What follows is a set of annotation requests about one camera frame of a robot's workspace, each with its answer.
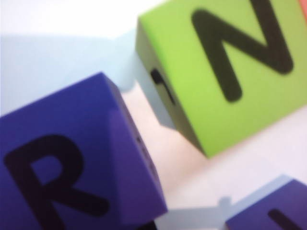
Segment purple block R and 5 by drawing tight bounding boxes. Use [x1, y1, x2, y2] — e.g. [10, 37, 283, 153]
[0, 71, 168, 230]

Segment green block N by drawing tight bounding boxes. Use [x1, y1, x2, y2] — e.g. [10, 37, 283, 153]
[134, 0, 307, 159]

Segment purple block B and orange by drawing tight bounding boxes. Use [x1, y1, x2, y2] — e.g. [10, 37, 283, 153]
[225, 179, 307, 230]

